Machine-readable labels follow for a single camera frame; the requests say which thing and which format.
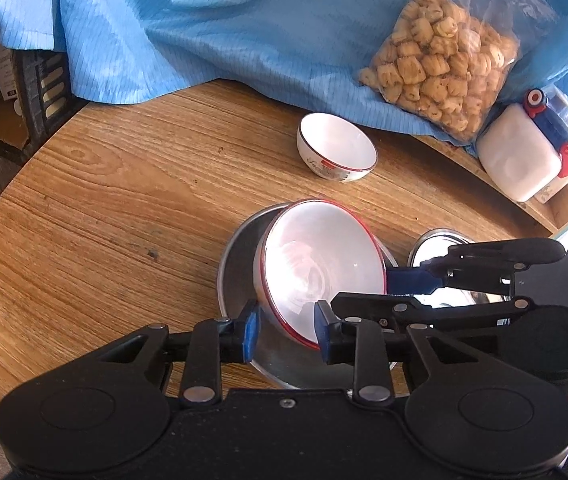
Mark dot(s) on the stainless steel plate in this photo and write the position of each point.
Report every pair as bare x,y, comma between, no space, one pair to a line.
429,250

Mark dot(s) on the wooden desktop shelf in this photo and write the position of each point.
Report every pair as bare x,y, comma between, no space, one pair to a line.
559,212

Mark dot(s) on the white water bottle blue lid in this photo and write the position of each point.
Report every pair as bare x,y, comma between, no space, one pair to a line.
509,155

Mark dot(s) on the black plastic crate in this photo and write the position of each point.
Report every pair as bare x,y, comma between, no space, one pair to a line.
39,95

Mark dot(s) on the deep stainless steel bowl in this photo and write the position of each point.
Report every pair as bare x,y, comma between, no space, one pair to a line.
239,280

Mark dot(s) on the clear bag of snacks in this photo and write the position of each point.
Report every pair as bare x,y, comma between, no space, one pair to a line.
439,65

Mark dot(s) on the white ceramic bowl red rim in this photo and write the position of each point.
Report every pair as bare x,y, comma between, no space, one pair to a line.
314,265

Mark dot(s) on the light blue striped cloth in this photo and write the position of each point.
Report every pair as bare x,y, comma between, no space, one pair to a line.
189,20

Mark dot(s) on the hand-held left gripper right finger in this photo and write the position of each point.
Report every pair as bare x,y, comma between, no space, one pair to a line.
321,325

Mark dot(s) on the small white paper box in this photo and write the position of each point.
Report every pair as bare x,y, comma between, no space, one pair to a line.
1,65

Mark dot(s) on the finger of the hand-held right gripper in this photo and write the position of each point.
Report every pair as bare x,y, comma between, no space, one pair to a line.
364,305
414,280

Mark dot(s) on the white ceramic bowl dark rim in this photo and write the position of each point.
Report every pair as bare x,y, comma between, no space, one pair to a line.
339,145

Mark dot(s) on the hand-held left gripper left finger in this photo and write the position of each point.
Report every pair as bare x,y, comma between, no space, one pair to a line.
250,332

